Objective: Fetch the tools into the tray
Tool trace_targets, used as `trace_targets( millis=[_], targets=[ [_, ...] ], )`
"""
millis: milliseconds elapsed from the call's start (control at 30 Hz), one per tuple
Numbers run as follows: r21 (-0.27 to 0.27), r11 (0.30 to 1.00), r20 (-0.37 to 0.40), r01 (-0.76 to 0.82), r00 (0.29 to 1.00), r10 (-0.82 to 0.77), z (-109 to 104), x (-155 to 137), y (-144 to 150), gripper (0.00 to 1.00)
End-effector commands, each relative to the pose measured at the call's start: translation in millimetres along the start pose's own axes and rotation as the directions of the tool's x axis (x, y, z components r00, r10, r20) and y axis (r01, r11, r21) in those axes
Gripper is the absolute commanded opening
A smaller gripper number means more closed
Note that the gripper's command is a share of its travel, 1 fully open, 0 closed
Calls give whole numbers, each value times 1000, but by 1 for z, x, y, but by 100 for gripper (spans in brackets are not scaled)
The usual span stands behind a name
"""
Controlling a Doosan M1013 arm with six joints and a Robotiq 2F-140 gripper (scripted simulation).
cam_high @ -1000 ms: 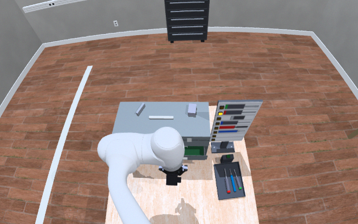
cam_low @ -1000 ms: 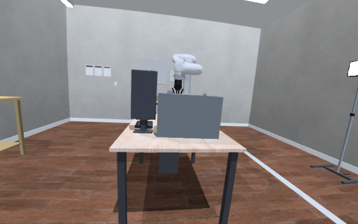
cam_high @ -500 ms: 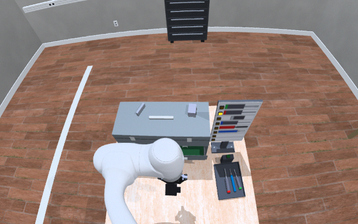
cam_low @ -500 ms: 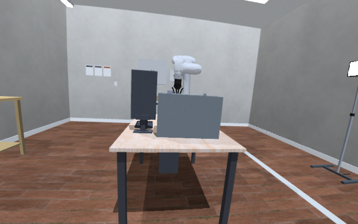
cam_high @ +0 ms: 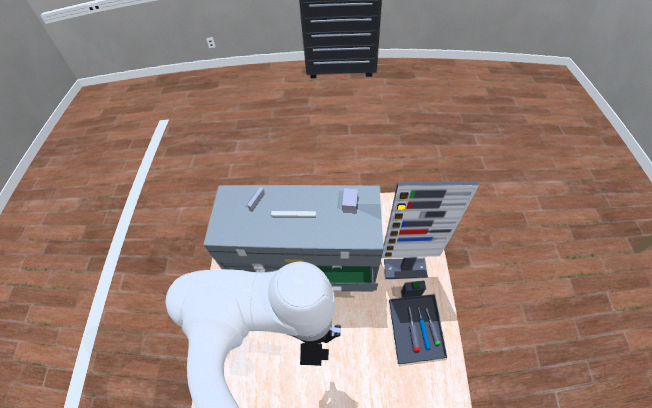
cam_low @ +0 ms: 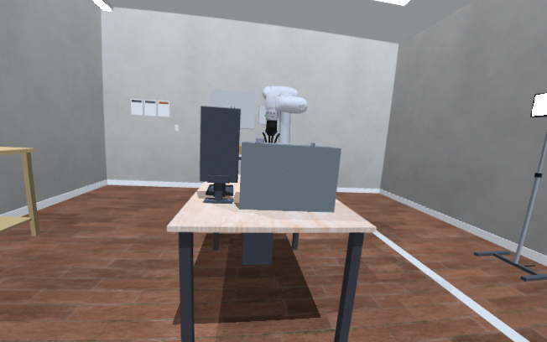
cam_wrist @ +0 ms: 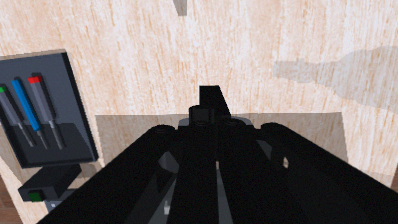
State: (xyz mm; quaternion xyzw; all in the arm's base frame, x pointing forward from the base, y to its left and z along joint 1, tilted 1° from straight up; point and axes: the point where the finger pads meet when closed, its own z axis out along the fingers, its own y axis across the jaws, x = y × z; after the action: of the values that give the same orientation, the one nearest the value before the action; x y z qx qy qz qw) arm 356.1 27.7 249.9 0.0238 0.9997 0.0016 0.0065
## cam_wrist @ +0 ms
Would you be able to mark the grey status board with lamps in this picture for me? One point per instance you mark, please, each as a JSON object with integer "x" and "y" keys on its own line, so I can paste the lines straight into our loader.
{"x": 51, "y": 204}

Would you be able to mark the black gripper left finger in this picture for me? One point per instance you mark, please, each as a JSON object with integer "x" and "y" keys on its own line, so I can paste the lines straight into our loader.
{"x": 130, "y": 188}

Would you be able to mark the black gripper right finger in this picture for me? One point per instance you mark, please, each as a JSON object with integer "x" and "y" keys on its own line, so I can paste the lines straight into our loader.
{"x": 319, "y": 187}

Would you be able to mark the blue-handled tool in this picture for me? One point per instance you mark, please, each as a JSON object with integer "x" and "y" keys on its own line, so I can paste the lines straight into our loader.
{"x": 28, "y": 108}

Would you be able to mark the grey tool chest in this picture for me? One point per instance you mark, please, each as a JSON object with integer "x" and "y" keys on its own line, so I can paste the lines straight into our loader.
{"x": 161, "y": 214}

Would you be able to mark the hex screwdriver with red band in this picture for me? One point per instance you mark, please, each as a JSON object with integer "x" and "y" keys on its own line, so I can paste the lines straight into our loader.
{"x": 43, "y": 103}

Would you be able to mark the grey screwdriver with green band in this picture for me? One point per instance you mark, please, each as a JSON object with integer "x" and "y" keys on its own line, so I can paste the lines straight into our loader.
{"x": 12, "y": 110}

